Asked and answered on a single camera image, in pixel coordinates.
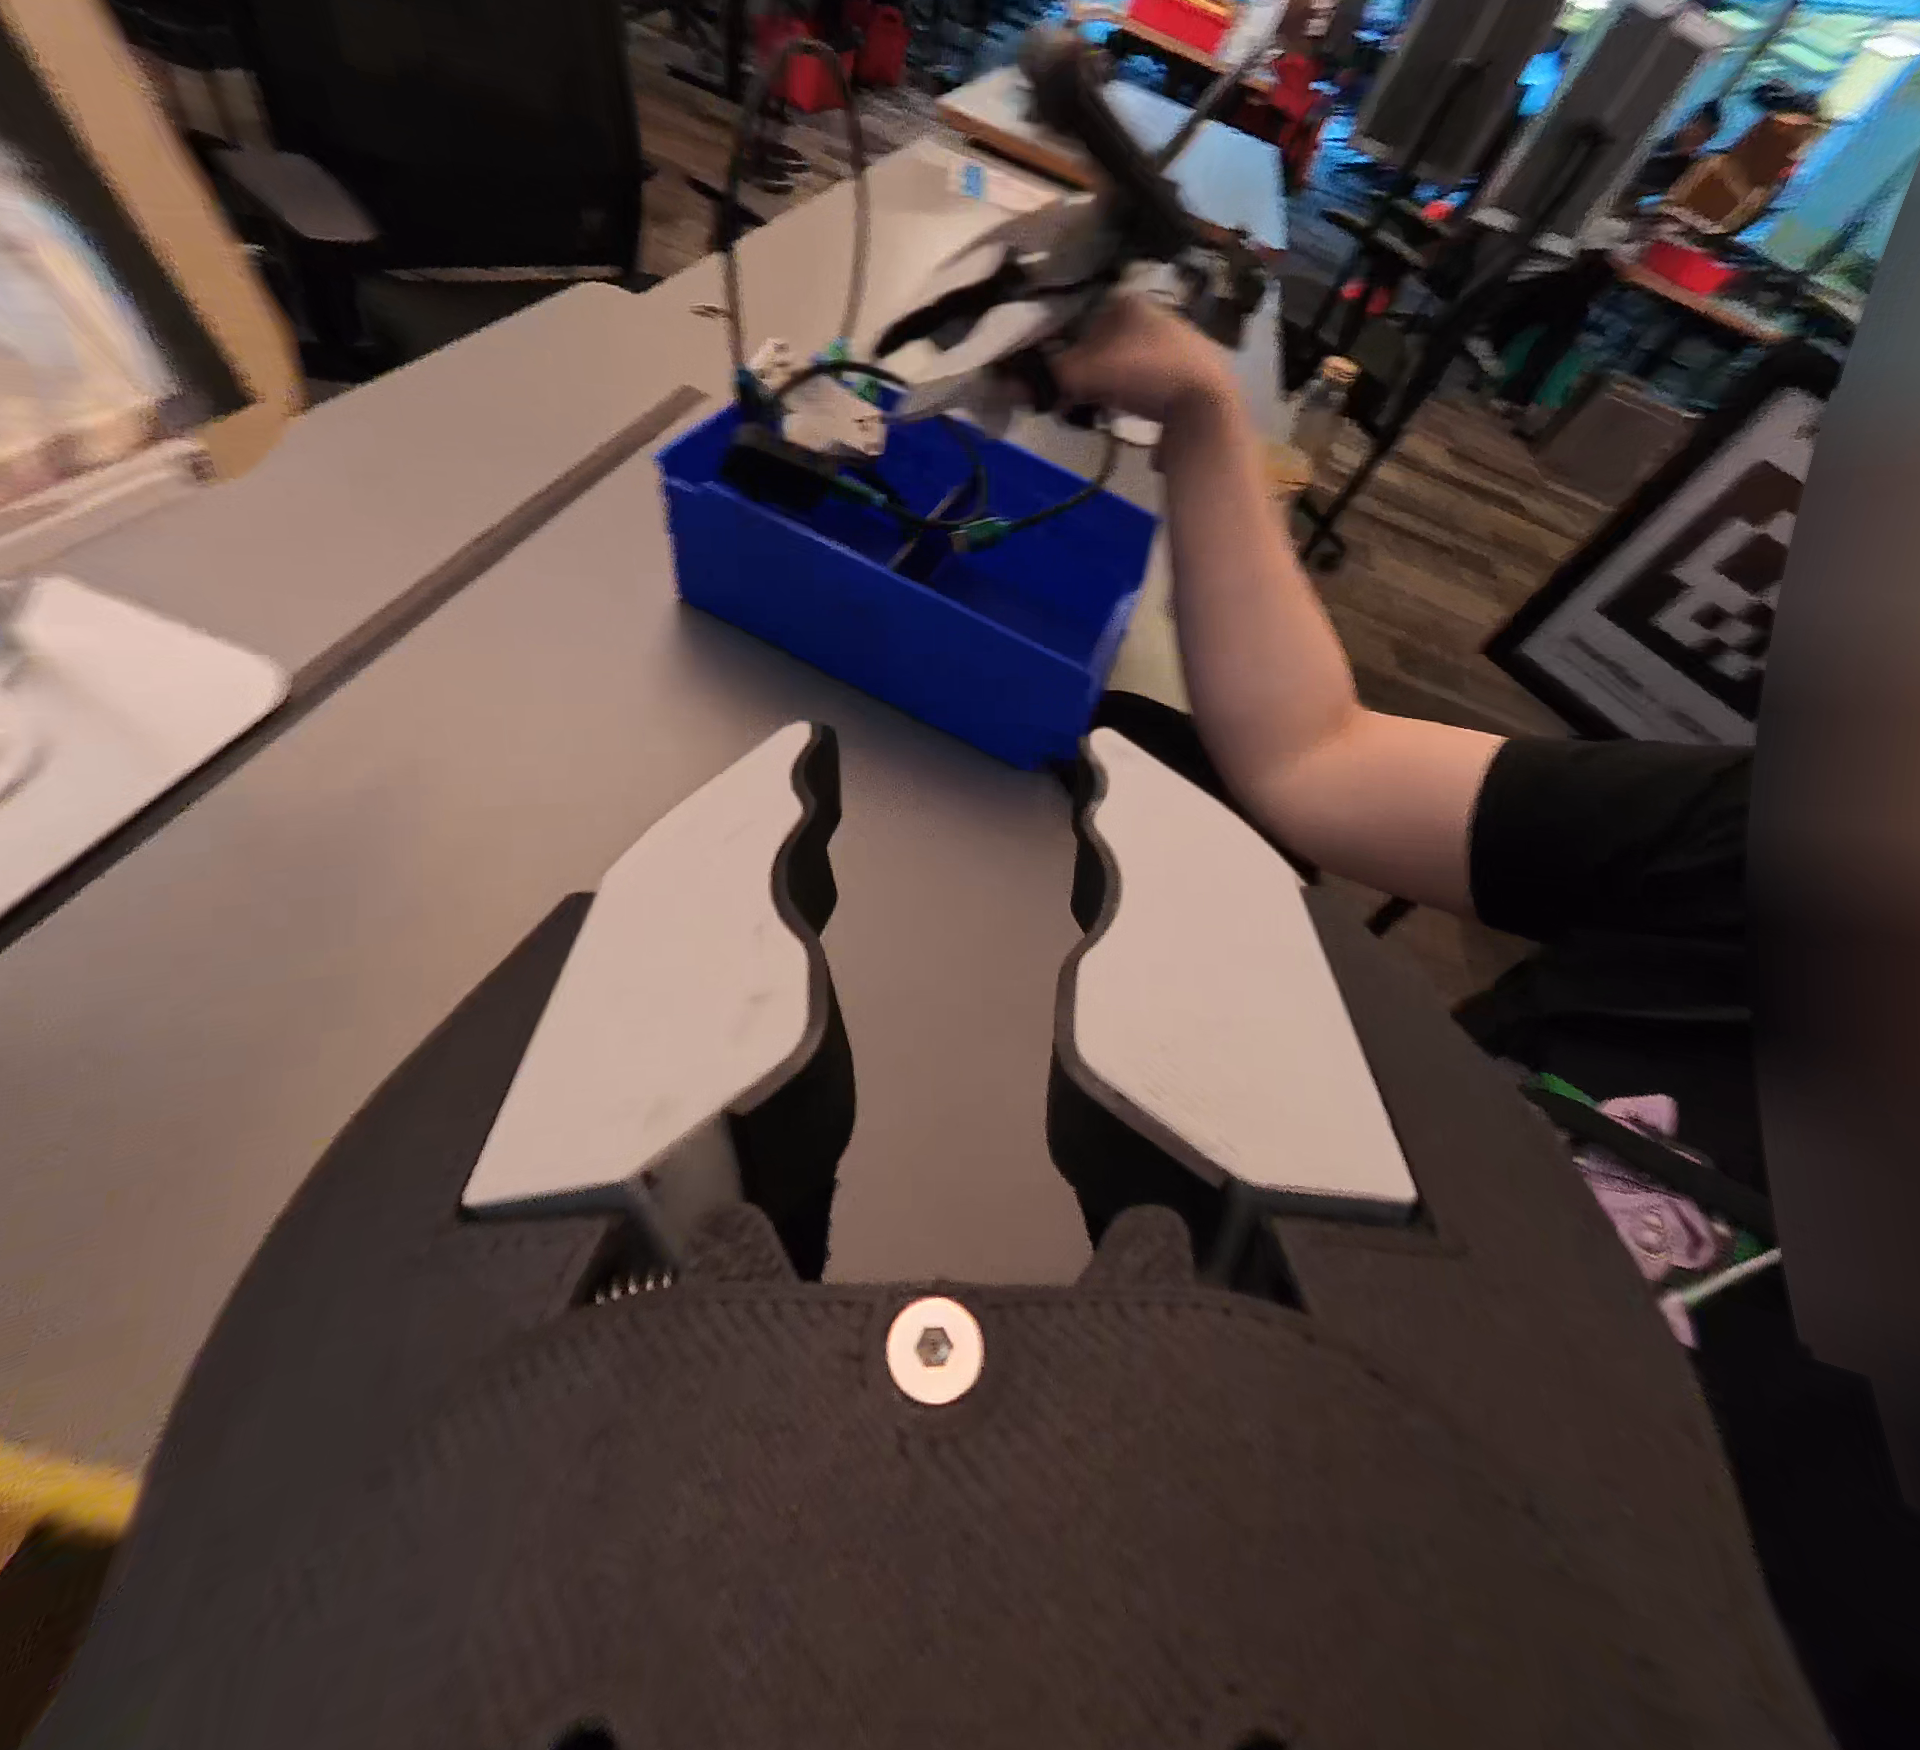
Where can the person's right forearm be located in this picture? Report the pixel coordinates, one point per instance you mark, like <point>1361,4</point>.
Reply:
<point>1262,639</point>

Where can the grey light panel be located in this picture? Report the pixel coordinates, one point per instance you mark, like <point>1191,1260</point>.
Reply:
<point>1462,55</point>
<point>1606,116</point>

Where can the silver hdmi adapter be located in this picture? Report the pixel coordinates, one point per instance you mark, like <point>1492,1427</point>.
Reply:
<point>833,418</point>

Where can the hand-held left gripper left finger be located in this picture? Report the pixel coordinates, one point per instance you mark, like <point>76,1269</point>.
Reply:
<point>660,971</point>

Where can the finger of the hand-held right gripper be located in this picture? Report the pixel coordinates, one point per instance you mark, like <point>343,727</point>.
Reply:
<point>1006,264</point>
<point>997,370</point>

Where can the blue plastic bin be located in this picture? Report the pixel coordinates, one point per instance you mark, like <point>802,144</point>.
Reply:
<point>901,647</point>

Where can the person's black printed shirt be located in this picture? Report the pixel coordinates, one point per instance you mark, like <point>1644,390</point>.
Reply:
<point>1606,849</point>

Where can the person's right hand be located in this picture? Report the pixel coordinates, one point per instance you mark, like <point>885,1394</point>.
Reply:
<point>1162,370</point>

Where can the instruction sign on stand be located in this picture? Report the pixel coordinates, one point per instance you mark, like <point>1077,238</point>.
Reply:
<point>106,730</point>

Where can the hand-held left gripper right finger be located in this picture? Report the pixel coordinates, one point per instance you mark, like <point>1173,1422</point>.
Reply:
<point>1232,984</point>

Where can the black mesh chair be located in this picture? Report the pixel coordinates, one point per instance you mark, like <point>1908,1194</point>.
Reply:
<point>421,24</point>

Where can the red storage box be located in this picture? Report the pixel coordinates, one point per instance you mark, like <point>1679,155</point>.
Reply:
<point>1184,18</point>

